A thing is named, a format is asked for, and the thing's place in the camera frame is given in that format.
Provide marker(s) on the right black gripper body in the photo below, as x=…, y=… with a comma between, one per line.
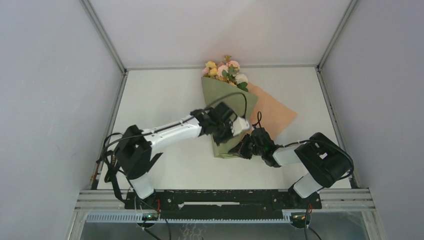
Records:
x=248, y=147

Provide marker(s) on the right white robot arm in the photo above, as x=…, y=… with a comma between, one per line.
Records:
x=325, y=162

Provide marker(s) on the peach fake flower stem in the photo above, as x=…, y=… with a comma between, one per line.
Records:
x=233, y=66

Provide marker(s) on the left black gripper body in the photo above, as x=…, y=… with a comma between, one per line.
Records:
x=223, y=131

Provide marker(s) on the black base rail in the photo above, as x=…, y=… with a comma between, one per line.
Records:
x=257, y=204

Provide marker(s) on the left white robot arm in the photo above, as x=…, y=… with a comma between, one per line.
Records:
x=139, y=149

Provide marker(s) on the yellow fake flower stem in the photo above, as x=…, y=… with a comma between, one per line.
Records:
x=213, y=63

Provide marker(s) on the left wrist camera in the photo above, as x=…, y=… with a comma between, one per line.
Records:
x=239, y=126

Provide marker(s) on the pink fake flower stem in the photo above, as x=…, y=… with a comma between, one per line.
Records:
x=216, y=72

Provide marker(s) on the white fake flower stem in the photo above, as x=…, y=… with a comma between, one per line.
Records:
x=241, y=81

